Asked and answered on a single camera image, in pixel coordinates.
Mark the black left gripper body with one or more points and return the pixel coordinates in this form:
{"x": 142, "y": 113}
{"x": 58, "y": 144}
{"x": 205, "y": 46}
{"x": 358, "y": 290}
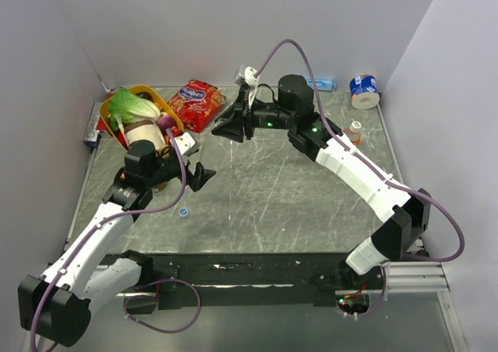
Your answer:
{"x": 166, "y": 168}

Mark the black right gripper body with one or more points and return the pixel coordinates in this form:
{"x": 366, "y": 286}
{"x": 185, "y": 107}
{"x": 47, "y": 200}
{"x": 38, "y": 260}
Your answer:
{"x": 270, "y": 116}

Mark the blue bottle cap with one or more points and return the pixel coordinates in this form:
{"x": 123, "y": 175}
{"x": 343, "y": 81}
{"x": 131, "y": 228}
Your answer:
{"x": 183, "y": 212}

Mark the orange juice plastic bottle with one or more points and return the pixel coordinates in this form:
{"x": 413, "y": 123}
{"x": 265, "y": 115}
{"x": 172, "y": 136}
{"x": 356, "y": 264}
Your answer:
{"x": 354, "y": 132}

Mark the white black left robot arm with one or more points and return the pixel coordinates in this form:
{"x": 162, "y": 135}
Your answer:
{"x": 58, "y": 304}

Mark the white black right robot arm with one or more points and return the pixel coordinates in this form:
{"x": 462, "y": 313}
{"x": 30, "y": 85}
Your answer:
{"x": 404, "y": 217}

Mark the green glass bottle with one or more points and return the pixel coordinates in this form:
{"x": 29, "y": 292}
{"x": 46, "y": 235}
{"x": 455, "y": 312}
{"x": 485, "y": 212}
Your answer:
{"x": 160, "y": 187}

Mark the cream brown toy mushroom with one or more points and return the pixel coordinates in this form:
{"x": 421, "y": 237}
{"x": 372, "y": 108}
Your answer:
{"x": 144, "y": 130}

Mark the red snack bag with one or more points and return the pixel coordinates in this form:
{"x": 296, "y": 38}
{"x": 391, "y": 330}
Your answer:
{"x": 196, "y": 104}

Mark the purple toy onion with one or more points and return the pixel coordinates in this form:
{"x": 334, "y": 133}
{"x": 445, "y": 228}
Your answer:
{"x": 165, "y": 122}

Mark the blue tissue pack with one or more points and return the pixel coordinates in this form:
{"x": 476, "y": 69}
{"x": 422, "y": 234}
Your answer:
{"x": 326, "y": 85}

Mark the green toy cabbage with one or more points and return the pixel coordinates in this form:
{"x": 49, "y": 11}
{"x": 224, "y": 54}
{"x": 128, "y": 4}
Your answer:
{"x": 130, "y": 108}

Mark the purple white box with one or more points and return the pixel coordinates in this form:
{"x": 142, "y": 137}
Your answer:
{"x": 91, "y": 136}

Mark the yellow plastic basket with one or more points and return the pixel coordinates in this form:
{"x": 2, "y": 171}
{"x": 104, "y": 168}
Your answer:
{"x": 145, "y": 92}

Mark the blue wrapped toilet roll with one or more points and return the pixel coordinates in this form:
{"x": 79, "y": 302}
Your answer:
{"x": 364, "y": 92}

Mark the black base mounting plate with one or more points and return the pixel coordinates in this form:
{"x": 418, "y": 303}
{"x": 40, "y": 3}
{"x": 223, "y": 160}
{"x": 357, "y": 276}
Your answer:
{"x": 223, "y": 279}

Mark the aluminium frame rail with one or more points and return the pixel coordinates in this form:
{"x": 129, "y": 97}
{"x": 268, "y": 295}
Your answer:
{"x": 416, "y": 276}

